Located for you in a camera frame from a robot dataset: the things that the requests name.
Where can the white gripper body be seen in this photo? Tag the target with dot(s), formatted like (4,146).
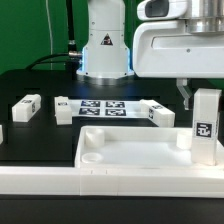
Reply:
(165,50)

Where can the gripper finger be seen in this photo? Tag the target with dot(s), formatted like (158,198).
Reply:
(182,85)

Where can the white desk tabletop tray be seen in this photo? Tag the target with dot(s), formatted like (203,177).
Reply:
(138,148)

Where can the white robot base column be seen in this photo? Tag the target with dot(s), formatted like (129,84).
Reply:
(106,56)

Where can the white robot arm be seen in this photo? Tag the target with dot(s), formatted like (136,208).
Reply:
(200,16)

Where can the white sheet with fiducial tags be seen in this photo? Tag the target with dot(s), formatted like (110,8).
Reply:
(106,109)

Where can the white block at left edge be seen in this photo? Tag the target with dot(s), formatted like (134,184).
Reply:
(1,134)

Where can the white front fence rail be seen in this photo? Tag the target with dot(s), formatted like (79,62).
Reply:
(208,183)

